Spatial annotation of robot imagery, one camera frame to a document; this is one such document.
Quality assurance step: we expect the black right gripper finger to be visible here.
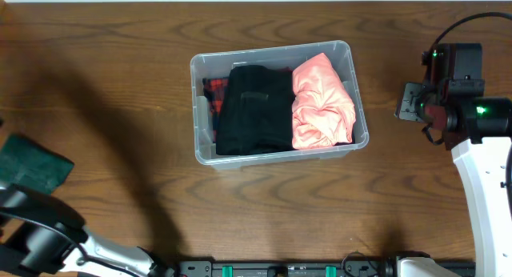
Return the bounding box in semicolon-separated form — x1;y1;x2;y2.
402;82;423;105
394;102;420;122

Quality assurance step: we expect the pink garment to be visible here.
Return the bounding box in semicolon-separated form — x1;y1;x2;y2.
292;53;357;150

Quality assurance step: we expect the clear plastic storage container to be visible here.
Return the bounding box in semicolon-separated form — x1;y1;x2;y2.
190;40;370;170

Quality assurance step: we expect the small black cloth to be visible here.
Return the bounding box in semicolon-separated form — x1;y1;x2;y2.
226;65;295;155

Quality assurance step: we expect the red plaid flannel shirt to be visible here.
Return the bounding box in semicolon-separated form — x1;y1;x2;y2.
202;70;234;141

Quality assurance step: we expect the dark green cloth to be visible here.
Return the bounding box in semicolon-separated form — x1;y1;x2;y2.
1;134;74;195

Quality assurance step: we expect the large black garment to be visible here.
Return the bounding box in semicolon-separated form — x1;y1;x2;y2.
216;65;357;155

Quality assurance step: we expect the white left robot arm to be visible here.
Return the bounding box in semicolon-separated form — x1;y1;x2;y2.
1;182;176;277

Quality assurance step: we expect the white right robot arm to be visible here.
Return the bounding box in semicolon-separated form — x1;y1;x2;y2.
395;43;511;276

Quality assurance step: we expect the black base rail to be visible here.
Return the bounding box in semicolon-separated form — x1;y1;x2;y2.
175;251;477;277

